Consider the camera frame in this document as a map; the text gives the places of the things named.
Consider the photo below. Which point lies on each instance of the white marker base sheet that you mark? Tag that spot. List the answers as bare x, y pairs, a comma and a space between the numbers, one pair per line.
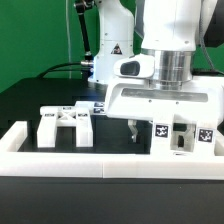
94, 107

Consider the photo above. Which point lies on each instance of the white chair back frame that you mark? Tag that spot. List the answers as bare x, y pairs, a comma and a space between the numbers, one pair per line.
54, 117

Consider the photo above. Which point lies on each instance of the white U-shaped boundary frame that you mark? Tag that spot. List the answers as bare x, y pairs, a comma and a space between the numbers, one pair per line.
13, 162

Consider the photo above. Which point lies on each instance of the white chair seat part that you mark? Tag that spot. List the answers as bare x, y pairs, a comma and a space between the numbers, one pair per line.
175, 150

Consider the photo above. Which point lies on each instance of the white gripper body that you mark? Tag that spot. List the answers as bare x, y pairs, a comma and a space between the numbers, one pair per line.
199, 101

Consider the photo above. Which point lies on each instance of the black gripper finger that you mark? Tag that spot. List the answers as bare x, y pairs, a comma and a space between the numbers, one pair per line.
185, 135
133, 129

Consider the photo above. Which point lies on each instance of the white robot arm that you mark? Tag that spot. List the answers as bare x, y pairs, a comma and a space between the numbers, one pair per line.
168, 30

